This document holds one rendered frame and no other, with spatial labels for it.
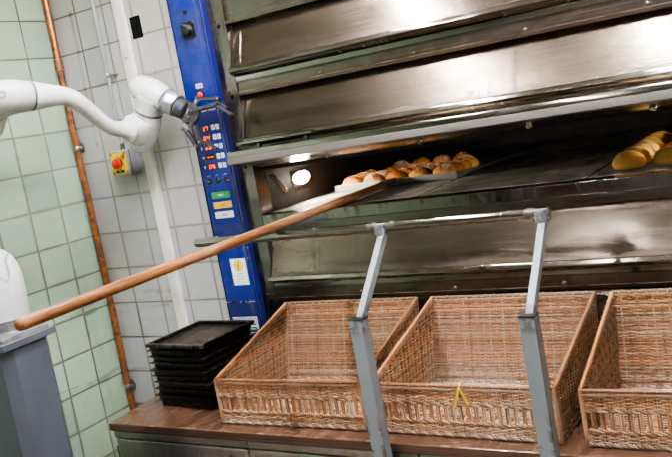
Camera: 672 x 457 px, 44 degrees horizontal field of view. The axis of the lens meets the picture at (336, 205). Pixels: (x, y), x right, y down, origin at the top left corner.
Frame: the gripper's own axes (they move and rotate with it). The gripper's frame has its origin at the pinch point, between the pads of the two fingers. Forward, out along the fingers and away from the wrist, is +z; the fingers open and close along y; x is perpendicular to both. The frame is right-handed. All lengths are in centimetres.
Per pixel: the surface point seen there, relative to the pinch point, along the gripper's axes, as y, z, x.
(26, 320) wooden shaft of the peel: 40, 35, 121
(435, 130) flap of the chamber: -34, 75, 22
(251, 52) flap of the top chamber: -29.5, -3.7, -2.1
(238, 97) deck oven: -12.5, -3.6, -7.5
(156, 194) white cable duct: 38, -26, -22
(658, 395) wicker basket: -2, 160, 59
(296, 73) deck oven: -30.0, 16.0, -0.9
